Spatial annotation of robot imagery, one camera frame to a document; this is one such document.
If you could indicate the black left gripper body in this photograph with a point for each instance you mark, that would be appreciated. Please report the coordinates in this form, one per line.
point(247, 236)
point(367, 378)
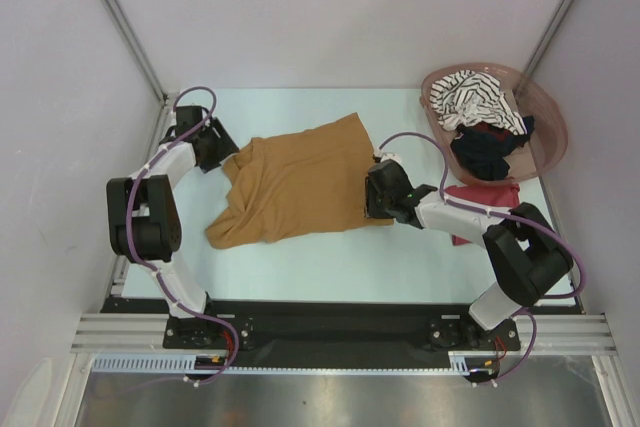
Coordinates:
point(209, 160)

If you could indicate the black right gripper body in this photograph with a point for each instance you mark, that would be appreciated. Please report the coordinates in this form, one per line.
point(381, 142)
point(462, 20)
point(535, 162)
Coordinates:
point(376, 204)

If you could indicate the mustard yellow tank top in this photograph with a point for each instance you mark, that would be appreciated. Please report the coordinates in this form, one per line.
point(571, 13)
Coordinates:
point(296, 184)

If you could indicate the red tank top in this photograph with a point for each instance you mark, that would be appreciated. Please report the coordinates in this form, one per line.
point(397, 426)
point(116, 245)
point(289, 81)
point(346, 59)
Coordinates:
point(503, 196)

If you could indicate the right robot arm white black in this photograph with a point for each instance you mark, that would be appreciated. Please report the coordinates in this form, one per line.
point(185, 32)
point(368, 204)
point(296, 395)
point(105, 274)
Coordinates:
point(526, 255)

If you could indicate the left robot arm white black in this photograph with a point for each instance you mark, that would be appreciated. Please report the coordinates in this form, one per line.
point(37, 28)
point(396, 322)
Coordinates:
point(145, 228)

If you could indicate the black white striped tank top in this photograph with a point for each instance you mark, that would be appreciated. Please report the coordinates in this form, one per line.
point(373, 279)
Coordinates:
point(467, 98)

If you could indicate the pink translucent laundry basket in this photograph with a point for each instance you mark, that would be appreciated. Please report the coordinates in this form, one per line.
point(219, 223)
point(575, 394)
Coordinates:
point(547, 144)

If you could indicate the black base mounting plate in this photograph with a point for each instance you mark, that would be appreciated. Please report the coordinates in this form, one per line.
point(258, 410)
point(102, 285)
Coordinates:
point(350, 337)

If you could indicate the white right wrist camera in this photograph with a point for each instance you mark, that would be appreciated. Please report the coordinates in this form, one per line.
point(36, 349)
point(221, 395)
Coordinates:
point(382, 156)

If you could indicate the grey slotted cable duct right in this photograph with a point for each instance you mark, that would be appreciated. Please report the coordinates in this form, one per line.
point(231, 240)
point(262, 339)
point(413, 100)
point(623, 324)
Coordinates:
point(468, 362)

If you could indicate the grey slotted cable duct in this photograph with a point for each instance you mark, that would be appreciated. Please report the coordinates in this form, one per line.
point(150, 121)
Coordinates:
point(159, 363)
point(468, 362)

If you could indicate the left aluminium corner post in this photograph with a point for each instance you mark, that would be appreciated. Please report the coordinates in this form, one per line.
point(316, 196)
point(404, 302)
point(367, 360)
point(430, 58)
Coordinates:
point(132, 42)

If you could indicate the aluminium corner post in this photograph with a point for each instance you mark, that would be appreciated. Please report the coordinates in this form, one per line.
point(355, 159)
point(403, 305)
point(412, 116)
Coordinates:
point(132, 42)
point(560, 14)

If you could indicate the aluminium frame rail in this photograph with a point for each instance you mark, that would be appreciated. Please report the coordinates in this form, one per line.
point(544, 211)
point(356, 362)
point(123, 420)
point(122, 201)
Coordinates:
point(120, 333)

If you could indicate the right aluminium corner post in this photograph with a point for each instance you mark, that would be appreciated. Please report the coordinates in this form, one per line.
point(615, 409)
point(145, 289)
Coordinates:
point(560, 14)

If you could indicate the grey slotted cable duct left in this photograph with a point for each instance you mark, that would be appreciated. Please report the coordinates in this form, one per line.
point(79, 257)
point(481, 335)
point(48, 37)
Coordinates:
point(159, 363)

